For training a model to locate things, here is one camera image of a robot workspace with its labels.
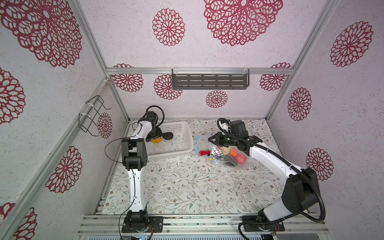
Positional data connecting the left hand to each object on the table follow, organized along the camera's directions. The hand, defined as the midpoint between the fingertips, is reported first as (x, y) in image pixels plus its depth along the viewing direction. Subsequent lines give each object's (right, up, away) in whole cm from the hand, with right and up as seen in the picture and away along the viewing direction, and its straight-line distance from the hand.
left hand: (155, 139), depth 106 cm
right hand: (+35, +2, -25) cm, 43 cm away
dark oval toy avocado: (+48, -13, -19) cm, 54 cm away
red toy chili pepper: (+33, -7, -18) cm, 38 cm away
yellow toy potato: (+2, -1, -5) cm, 5 cm away
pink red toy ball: (+56, -11, -14) cm, 59 cm away
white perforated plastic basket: (+19, -2, 0) cm, 19 cm away
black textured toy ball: (+9, +3, -3) cm, 10 cm away
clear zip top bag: (+50, -10, -8) cm, 51 cm away
